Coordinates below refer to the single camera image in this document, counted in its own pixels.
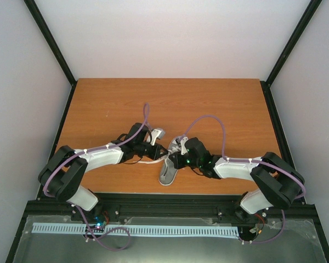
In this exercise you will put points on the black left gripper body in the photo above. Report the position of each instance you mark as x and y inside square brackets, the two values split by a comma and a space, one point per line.
[148, 154]

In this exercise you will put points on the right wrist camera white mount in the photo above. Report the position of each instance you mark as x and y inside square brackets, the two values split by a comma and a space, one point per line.
[182, 140]

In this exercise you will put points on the white shoelace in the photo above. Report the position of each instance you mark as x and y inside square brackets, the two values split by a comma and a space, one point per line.
[173, 147]

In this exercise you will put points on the black aluminium frame post right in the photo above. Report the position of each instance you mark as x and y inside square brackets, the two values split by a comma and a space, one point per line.
[293, 40]

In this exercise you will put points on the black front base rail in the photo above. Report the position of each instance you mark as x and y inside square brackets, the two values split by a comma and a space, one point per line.
[219, 208]

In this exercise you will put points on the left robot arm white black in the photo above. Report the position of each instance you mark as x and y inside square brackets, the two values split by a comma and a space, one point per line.
[61, 177]

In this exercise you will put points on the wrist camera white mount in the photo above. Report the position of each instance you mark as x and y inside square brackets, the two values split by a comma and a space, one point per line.
[182, 140]
[155, 134]

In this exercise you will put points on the light blue slotted cable duct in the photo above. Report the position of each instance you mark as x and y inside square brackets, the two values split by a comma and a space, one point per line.
[137, 230]

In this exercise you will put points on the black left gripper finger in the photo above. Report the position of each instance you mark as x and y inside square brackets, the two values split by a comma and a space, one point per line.
[159, 148]
[162, 157]

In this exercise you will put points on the grey canvas sneaker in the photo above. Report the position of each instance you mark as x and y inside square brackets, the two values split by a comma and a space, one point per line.
[168, 171]

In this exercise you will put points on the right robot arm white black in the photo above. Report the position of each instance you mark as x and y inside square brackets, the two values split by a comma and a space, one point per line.
[278, 184]

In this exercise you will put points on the black aluminium frame post left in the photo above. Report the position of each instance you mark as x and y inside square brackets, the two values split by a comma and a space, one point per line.
[50, 40]

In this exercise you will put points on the black aluminium frame post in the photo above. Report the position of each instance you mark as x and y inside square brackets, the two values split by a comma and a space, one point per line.
[50, 40]
[293, 40]

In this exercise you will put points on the grey metal front plate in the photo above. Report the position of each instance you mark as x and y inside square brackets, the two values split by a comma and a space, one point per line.
[279, 241]

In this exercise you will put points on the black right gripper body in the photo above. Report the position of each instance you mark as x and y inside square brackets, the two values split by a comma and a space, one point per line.
[181, 164]

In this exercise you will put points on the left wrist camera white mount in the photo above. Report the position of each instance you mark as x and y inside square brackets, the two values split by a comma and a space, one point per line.
[155, 134]

